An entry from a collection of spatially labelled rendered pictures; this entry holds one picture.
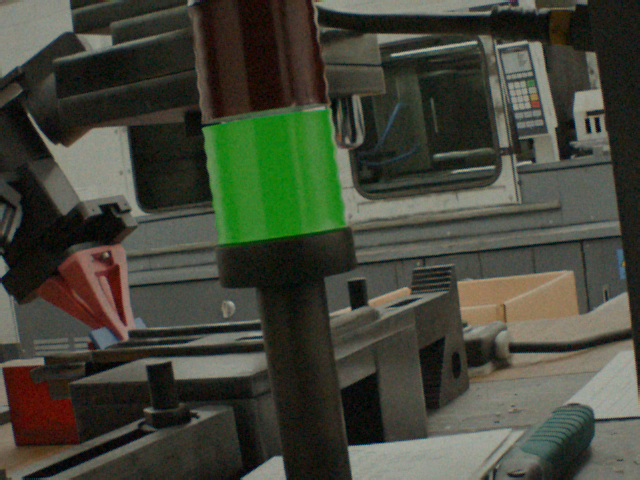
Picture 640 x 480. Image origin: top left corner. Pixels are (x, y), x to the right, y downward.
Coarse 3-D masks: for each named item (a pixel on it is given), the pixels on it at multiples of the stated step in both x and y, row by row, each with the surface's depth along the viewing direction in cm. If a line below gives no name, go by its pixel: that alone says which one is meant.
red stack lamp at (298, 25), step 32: (224, 0) 36; (256, 0) 36; (288, 0) 37; (192, 32) 38; (224, 32) 37; (256, 32) 36; (288, 32) 37; (224, 64) 37; (256, 64) 36; (288, 64) 37; (320, 64) 38; (224, 96) 37; (256, 96) 36; (288, 96) 37; (320, 96) 37
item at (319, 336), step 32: (224, 256) 37; (256, 256) 37; (288, 256) 37; (320, 256) 37; (352, 256) 38; (256, 288) 38; (288, 288) 38; (320, 288) 38; (288, 320) 38; (320, 320) 38; (288, 352) 38; (320, 352) 38; (288, 384) 38; (320, 384) 38; (288, 416) 38; (320, 416) 38; (288, 448) 38; (320, 448) 38
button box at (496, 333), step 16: (464, 336) 98; (480, 336) 98; (496, 336) 100; (512, 336) 101; (592, 336) 101; (608, 336) 102; (624, 336) 102; (480, 352) 97; (496, 352) 99; (512, 352) 100; (528, 352) 99; (544, 352) 99; (560, 352) 99; (480, 368) 98
